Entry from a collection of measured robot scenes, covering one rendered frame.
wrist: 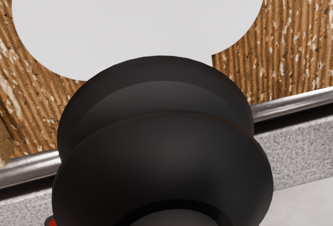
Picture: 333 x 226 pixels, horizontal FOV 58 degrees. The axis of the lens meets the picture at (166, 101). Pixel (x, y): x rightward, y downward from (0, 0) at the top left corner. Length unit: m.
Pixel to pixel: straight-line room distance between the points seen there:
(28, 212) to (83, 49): 0.20
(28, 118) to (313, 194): 1.88
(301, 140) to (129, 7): 0.21
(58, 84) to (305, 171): 0.26
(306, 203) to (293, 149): 1.74
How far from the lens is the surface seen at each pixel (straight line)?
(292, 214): 2.09
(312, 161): 0.34
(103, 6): 0.19
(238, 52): 0.22
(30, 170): 0.30
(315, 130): 0.32
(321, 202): 2.11
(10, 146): 0.25
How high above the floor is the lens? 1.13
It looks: 59 degrees down
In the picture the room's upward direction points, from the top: 168 degrees clockwise
